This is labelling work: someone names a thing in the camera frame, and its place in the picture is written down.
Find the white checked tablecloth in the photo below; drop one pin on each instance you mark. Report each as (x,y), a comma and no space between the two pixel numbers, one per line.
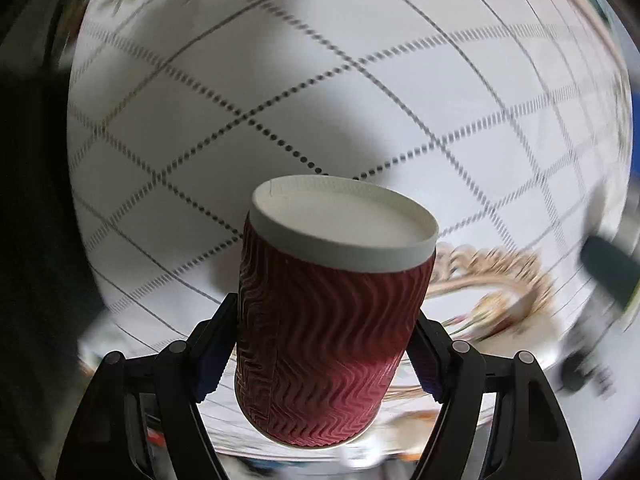
(320,110)

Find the red ribbed paper cup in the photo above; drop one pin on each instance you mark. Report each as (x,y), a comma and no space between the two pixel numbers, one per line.
(330,320)

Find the dark blurred object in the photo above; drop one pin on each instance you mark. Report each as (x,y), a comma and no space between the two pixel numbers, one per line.
(611,267)

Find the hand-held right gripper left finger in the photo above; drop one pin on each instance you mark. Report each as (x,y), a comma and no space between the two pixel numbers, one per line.
(212,360)

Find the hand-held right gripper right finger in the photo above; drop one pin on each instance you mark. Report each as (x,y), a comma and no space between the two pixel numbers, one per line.
(429,360)

